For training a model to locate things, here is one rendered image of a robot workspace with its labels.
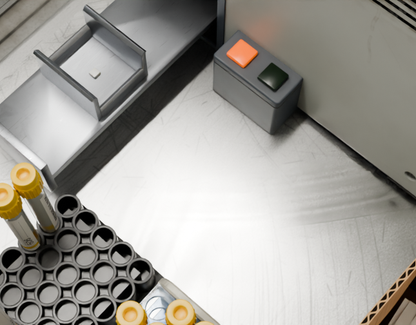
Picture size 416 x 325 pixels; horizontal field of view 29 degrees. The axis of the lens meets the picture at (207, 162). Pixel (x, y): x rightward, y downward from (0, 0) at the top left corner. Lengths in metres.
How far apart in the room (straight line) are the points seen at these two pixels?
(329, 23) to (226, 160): 0.14
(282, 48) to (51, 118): 0.17
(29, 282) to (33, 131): 0.10
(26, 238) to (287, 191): 0.19
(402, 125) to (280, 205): 0.11
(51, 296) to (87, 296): 0.02
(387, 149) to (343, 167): 0.05
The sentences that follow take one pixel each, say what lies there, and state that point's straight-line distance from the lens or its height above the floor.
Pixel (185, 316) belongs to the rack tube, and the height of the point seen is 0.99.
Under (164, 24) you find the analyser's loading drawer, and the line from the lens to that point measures 0.60.
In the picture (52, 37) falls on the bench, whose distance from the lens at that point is 0.65.
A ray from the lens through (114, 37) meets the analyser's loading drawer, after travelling 0.56.
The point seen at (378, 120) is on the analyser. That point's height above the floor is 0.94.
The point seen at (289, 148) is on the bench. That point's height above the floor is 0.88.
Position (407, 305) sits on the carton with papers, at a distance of 0.51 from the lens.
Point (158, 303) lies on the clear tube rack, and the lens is 0.52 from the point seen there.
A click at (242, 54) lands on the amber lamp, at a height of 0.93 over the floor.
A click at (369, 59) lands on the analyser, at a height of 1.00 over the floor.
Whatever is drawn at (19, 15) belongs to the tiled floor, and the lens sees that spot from 1.74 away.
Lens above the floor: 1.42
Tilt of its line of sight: 67 degrees down
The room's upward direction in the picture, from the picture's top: 1 degrees clockwise
